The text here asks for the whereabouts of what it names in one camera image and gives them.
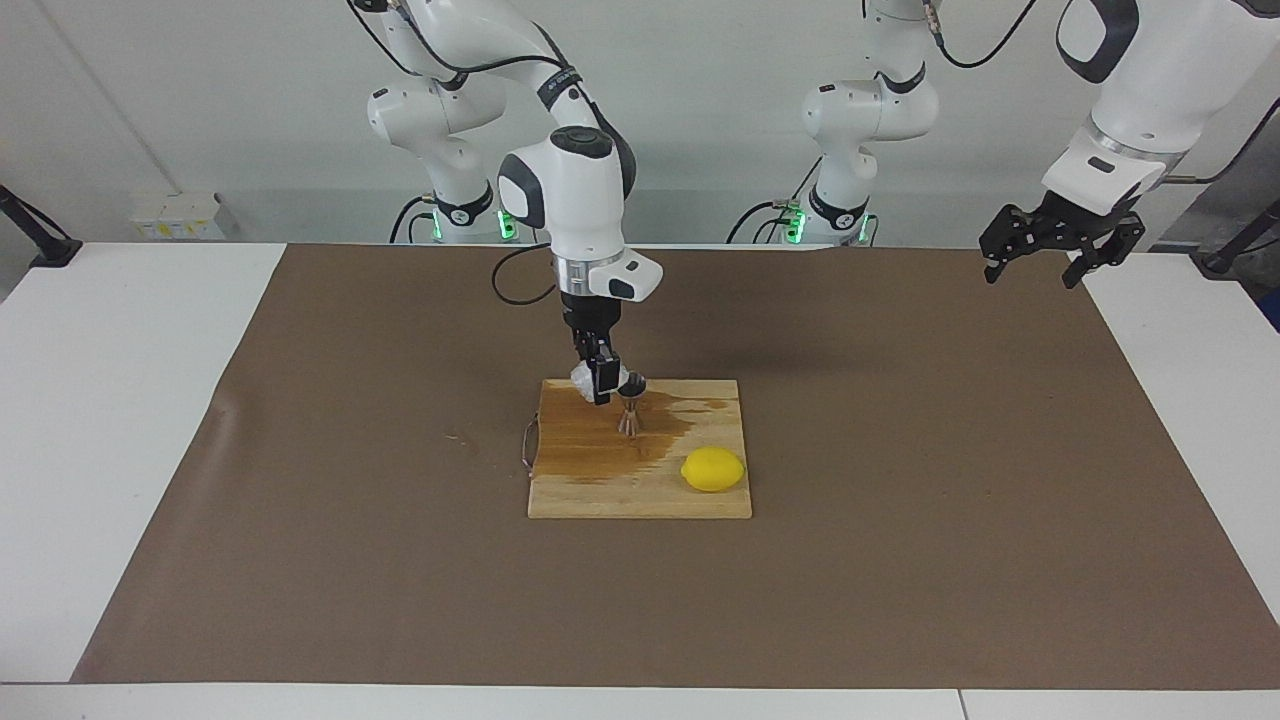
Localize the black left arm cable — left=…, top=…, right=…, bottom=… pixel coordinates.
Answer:
left=925, top=0, right=1280, bottom=184

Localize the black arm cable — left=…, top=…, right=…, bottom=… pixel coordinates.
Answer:
left=345, top=0, right=586, bottom=306
left=925, top=0, right=1280, bottom=184

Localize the black right base cable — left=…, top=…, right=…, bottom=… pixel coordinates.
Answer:
left=388, top=195, right=441, bottom=244

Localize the black base cable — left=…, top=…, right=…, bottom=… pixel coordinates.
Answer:
left=388, top=195, right=441, bottom=244
left=727, top=155, right=823, bottom=244

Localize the black left base cable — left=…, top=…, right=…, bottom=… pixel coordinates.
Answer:
left=727, top=155, right=823, bottom=244

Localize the steel jigger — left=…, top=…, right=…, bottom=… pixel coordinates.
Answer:
left=614, top=372, right=648, bottom=439

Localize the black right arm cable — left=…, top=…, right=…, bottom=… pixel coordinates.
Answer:
left=345, top=0, right=586, bottom=306

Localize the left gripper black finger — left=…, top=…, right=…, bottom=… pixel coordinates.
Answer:
left=978, top=204, right=1042, bottom=287
left=1060, top=213, right=1149, bottom=292

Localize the clear plastic cup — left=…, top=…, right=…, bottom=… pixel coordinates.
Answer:
left=568, top=364, right=647, bottom=401

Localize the wooden cutting board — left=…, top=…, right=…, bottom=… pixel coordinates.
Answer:
left=520, top=378, right=753, bottom=520

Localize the black clamp stand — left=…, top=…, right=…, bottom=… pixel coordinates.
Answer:
left=0, top=185, right=83, bottom=268
left=1200, top=198, right=1280, bottom=278

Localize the brown table mat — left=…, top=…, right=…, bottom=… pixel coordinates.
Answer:
left=72, top=243, right=1280, bottom=691

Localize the yellow lemon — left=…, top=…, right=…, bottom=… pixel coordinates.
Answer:
left=681, top=446, right=747, bottom=494

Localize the white yellow power strip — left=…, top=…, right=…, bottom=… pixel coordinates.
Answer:
left=128, top=192, right=223, bottom=241

